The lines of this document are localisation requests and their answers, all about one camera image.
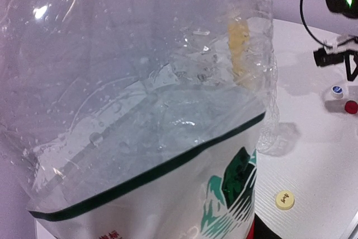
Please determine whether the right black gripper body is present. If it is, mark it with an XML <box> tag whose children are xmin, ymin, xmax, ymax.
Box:
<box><xmin>344</xmin><ymin>51</ymin><xmax>358</xmax><ymax>82</ymax></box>

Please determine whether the blue white bottle cap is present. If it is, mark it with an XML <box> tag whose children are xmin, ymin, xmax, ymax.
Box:
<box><xmin>331</xmin><ymin>85</ymin><xmax>344</xmax><ymax>100</ymax></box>

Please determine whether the red bottle cap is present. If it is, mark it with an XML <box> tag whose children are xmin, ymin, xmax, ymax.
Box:
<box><xmin>344</xmin><ymin>100</ymin><xmax>358</xmax><ymax>115</ymax></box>

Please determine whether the clear plastic bottle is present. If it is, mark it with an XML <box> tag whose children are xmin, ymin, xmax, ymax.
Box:
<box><xmin>257</xmin><ymin>0</ymin><xmax>280</xmax><ymax>154</ymax></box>

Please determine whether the yellow drink bottle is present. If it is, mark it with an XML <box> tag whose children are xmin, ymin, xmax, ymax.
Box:
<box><xmin>228</xmin><ymin>16</ymin><xmax>252</xmax><ymax>89</ymax></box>

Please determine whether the yellow bottle cap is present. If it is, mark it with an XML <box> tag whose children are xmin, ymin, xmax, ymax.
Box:
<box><xmin>275</xmin><ymin>190</ymin><xmax>295</xmax><ymax>210</ymax></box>

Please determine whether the red label water bottle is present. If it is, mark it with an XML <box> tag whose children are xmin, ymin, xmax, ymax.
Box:
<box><xmin>1</xmin><ymin>0</ymin><xmax>266</xmax><ymax>238</ymax></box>

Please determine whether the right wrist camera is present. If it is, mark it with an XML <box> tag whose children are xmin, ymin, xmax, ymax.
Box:
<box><xmin>313</xmin><ymin>35</ymin><xmax>357</xmax><ymax>67</ymax></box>

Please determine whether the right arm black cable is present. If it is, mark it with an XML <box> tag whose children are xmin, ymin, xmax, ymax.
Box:
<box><xmin>299</xmin><ymin>0</ymin><xmax>333</xmax><ymax>49</ymax></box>

